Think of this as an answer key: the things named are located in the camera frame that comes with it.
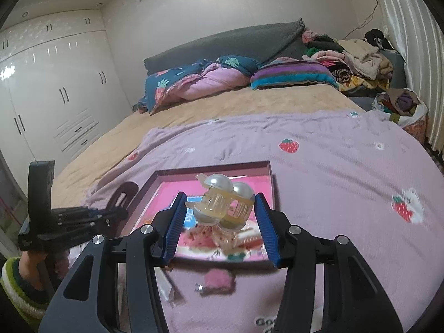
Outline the wall cable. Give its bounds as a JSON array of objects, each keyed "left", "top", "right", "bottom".
[{"left": 343, "top": 0, "right": 379, "bottom": 39}]

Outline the bag of clothes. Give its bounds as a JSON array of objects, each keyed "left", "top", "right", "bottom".
[{"left": 373, "top": 88, "right": 429, "bottom": 127}]

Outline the white wardrobe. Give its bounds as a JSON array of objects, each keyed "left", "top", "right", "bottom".
[{"left": 0, "top": 10, "right": 134, "bottom": 181}]

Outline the grey headboard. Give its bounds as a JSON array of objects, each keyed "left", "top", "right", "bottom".
[{"left": 143, "top": 18, "right": 306, "bottom": 77}]

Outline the pile of clothes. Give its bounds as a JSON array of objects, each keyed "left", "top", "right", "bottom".
[{"left": 302, "top": 29, "right": 396, "bottom": 92}]

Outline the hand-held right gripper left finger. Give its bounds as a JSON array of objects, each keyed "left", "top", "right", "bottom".
[{"left": 38, "top": 191, "right": 188, "bottom": 333}]

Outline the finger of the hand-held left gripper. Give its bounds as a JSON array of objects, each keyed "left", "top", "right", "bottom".
[
  {"left": 52, "top": 206, "right": 128, "bottom": 222},
  {"left": 66, "top": 220, "right": 117, "bottom": 248}
]

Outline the blue floral quilt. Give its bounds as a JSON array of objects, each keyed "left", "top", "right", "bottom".
[{"left": 138, "top": 55, "right": 261, "bottom": 113}]

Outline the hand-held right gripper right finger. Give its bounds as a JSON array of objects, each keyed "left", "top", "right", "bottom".
[{"left": 255, "top": 193, "right": 405, "bottom": 333}]

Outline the brown cardboard box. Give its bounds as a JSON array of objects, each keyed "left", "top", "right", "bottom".
[{"left": 120, "top": 160, "right": 281, "bottom": 271}]

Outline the tan bed sheet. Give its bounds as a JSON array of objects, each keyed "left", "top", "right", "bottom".
[{"left": 52, "top": 83, "right": 366, "bottom": 209}]

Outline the striped pillow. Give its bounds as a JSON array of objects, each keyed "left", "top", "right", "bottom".
[{"left": 250, "top": 59, "right": 339, "bottom": 91}]

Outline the person's left forearm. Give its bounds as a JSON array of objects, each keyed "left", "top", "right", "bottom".
[{"left": 0, "top": 257, "right": 47, "bottom": 333}]

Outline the person's left hand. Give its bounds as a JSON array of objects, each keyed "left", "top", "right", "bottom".
[{"left": 19, "top": 249, "right": 70, "bottom": 292}]

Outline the pearl claw hair clip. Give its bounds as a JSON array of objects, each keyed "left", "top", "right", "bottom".
[{"left": 184, "top": 173, "right": 255, "bottom": 231}]

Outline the brown banana hair clip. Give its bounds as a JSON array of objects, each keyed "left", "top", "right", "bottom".
[{"left": 106, "top": 181, "right": 140, "bottom": 216}]

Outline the white striped curtain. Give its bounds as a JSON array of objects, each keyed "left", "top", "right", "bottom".
[{"left": 368, "top": 0, "right": 444, "bottom": 160}]

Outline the purple printed blanket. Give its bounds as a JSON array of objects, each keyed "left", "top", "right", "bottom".
[{"left": 85, "top": 109, "right": 444, "bottom": 333}]

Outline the pink fluffy hair clip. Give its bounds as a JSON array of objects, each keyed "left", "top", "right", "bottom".
[{"left": 196, "top": 269, "right": 236, "bottom": 295}]

